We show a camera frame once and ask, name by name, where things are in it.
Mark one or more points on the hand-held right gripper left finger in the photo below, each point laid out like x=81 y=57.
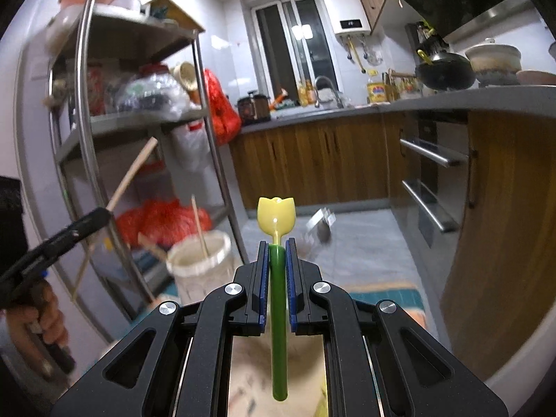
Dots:
x=262 y=291

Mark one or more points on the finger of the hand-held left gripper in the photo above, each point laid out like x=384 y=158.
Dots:
x=78 y=231

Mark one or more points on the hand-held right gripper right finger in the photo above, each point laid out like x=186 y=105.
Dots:
x=292 y=286

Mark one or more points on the green tulip-shaped plastic spoon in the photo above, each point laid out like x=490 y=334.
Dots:
x=278 y=356

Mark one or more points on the cream floral ceramic utensil holder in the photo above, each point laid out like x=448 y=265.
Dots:
x=195 y=278

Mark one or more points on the person's left hand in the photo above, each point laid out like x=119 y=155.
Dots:
x=52 y=321

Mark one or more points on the white refrigerator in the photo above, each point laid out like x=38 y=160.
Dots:
x=34 y=139

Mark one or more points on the crumpled red plastic bag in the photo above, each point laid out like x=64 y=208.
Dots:
x=165 y=221

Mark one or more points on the printed tablecloth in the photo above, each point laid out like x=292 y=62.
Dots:
x=391 y=295

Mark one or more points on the wooden base cabinets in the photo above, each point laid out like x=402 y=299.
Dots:
x=325 y=160

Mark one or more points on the hanging white plastic bag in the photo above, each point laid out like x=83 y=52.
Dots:
x=193 y=147

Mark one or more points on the clear plastic bag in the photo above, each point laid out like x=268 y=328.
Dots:
x=152 y=91

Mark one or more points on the dark electric pressure cooker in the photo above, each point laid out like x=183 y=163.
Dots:
x=254 y=108

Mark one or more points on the hanging red plastic bag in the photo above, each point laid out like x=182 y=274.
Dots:
x=221 y=113

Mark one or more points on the cream cup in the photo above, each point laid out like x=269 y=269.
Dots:
x=186 y=76

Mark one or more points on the metal sink faucet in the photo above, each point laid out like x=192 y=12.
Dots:
x=316 y=93

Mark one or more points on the metal shelf rack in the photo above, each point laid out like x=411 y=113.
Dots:
x=130 y=30

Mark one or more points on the yellow oil bottle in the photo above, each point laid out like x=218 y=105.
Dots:
x=376 y=93

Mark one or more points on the row of condiment bottles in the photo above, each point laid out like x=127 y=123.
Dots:
x=404 y=89

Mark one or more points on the wooden base cabinet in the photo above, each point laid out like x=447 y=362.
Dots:
x=512 y=226

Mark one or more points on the cardboard box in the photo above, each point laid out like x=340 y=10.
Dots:
x=173 y=11

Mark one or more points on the kitchen window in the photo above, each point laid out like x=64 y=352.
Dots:
x=278 y=43

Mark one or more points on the grey kitchen countertop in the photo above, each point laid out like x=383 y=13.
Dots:
x=478 y=100

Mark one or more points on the black wok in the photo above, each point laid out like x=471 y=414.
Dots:
x=447 y=74

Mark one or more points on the dark kitchen tool rack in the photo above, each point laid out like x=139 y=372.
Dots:
x=428 y=41

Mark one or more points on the white water heater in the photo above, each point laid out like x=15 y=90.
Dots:
x=343 y=6

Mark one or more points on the white ceramic pot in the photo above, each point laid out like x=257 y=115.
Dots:
x=495 y=63

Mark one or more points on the pale bowl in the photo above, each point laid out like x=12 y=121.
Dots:
x=536 y=78

